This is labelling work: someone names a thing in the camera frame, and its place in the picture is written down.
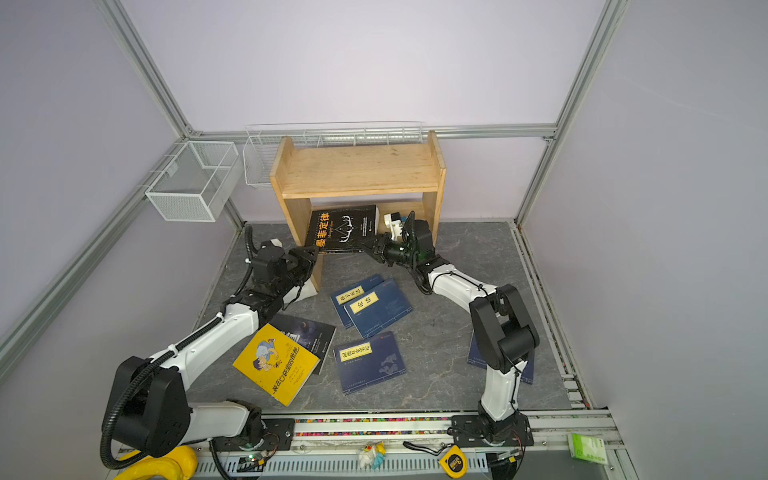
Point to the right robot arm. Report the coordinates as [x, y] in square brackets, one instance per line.
[502, 327]

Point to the small colourful toy figure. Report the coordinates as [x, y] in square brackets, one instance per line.
[372, 456]

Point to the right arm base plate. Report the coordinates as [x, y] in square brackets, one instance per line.
[477, 431]

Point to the dark wolf cover book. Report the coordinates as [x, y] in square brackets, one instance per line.
[314, 336]

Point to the aluminium rail with cable duct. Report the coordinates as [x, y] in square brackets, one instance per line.
[326, 446]

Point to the yellow banana toy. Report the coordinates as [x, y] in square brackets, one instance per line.
[180, 463]

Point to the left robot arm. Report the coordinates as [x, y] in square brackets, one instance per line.
[148, 413]

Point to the yellow tape measure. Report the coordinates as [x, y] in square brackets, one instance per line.
[454, 462]

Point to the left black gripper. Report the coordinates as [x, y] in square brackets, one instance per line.
[307, 260]

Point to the blue folder front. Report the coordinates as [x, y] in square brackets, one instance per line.
[368, 362]

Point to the white tissue pack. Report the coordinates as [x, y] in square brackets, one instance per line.
[307, 290]

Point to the green white small box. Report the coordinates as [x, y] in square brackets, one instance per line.
[587, 448]

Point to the blue folder rear left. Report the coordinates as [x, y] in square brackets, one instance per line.
[349, 293]

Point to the black book gold title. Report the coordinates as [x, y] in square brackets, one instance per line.
[342, 229]

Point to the white wire rack basket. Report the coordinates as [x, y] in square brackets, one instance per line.
[261, 145]

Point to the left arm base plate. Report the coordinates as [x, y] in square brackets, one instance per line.
[270, 434]

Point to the blue folder centre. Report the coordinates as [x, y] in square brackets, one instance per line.
[376, 310]

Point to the yellow cartoon cover book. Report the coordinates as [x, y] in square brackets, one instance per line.
[277, 364]

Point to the wooden two-tier shelf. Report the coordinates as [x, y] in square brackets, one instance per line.
[401, 178]

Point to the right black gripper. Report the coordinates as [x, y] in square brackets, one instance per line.
[380, 249]

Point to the white mesh box basket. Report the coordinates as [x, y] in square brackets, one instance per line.
[197, 182]

